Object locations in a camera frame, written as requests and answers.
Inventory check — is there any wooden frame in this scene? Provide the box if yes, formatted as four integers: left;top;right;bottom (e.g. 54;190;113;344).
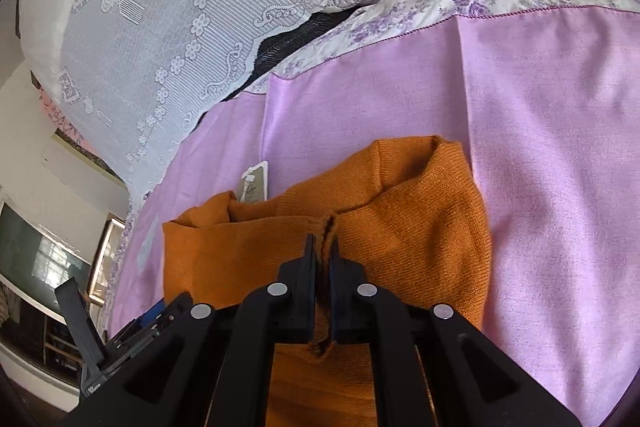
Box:
86;215;127;304

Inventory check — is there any white hang tag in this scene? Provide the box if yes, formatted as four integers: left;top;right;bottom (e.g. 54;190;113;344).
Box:
238;161;270;206

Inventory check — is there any dark shelf cabinet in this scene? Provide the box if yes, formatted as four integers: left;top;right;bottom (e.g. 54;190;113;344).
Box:
0;287;85;370

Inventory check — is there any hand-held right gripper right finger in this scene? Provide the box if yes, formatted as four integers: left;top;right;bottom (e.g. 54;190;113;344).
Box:
327;237;583;427

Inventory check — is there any dark glass screen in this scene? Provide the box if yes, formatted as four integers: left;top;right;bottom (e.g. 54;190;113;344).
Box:
0;201;95;304

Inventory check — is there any purple floral quilt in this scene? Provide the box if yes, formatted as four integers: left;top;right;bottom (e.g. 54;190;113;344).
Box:
235;0;640;98

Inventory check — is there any orange knit sweater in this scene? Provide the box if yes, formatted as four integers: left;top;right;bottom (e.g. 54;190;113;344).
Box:
162;135;493;427

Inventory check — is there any white lace cover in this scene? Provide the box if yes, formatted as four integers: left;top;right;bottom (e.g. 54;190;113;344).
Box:
20;0;458;198

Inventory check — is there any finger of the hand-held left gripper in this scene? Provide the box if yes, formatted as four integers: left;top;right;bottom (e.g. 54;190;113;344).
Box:
120;291;195;344

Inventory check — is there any pink floral cloth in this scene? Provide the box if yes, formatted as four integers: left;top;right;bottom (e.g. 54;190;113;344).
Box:
30;69;123;180

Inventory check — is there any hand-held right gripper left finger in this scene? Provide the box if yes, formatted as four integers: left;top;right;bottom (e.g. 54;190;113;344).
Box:
60;234;318;427

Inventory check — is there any pink bed sheet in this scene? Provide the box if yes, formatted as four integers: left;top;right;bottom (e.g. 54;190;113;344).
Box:
107;7;640;427

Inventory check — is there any dark cloth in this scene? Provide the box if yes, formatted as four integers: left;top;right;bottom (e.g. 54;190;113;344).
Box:
227;9;362;102

